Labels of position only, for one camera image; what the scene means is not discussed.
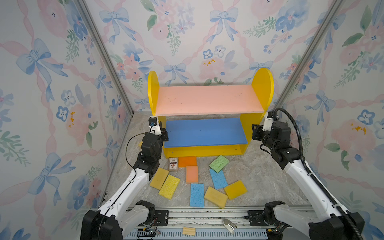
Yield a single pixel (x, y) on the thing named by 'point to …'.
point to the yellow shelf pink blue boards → (210, 120)
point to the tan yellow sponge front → (216, 197)
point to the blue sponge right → (219, 179)
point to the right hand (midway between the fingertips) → (253, 124)
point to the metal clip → (230, 226)
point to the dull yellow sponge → (159, 178)
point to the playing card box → (173, 164)
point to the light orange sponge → (192, 176)
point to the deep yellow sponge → (235, 190)
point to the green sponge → (219, 164)
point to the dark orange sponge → (183, 161)
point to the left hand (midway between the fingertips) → (160, 121)
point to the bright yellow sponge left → (169, 187)
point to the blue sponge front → (197, 195)
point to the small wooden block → (188, 231)
